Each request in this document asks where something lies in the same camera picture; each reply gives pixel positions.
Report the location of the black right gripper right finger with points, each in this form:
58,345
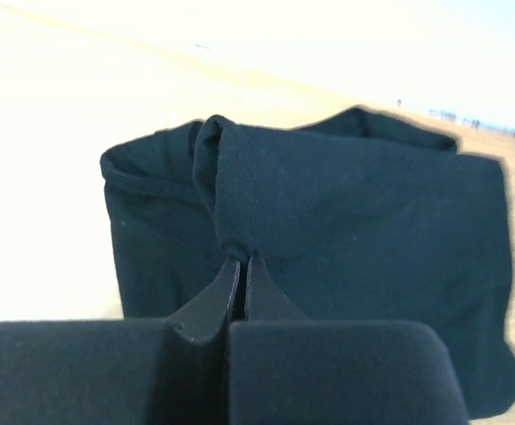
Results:
287,369

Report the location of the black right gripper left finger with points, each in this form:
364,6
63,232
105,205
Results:
133,371

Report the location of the black t shirt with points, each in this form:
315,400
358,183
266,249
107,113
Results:
360,216

